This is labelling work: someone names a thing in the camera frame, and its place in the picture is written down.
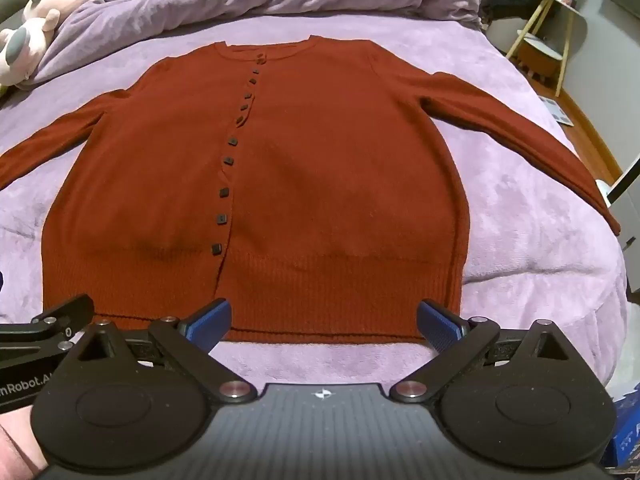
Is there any blue box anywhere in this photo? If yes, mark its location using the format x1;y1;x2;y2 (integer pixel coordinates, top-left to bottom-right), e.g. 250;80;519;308
599;379;640;477

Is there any purple bed sheet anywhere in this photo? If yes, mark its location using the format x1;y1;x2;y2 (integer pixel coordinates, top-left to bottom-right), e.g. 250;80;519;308
0;10;629;401

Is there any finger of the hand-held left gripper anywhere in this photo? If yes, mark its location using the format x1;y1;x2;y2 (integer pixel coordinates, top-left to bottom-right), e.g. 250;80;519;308
0;294;96;361

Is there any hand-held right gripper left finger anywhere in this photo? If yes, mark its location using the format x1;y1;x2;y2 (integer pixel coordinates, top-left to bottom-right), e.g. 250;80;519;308
65;298;259;404

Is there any round basket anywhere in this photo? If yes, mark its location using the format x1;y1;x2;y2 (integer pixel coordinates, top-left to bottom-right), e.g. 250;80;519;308
516;36;564;84

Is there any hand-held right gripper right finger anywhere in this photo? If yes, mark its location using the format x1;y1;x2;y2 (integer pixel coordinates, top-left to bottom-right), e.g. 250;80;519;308
389;298;582;404

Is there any red knit cardigan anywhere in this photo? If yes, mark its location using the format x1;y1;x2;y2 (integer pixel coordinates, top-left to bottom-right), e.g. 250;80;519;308
0;35;622;345

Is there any side table with yellow legs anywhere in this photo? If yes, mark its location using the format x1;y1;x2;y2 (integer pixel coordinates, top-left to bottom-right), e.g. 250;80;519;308
505;0;589;99

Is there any pink plush toy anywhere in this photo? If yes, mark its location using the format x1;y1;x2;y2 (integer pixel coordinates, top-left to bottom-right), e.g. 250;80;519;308
0;0;105;92

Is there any person's left hand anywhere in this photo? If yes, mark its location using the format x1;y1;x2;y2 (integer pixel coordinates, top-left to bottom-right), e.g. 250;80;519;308
0;404;53;480

